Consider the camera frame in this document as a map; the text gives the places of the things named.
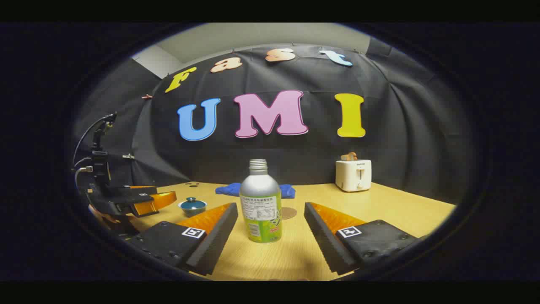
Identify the black backdrop cloth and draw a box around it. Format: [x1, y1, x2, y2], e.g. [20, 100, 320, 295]
[72, 42, 477, 203]

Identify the silver green water bottle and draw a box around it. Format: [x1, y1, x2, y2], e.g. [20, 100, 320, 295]
[239, 159, 282, 243]

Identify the grey cable with silver plug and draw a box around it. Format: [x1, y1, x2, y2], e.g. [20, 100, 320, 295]
[74, 166, 94, 190]

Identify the white toaster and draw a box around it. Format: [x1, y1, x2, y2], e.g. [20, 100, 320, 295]
[335, 159, 372, 193]

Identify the blue towel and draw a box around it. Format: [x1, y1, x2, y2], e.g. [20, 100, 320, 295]
[215, 183, 296, 199]

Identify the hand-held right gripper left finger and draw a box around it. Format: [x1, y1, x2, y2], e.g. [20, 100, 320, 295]
[127, 203, 239, 276]

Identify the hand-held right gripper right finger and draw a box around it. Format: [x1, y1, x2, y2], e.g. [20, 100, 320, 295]
[304, 202, 422, 275]

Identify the teal white teacup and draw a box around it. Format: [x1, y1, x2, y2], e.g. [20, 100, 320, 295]
[178, 202, 207, 217]

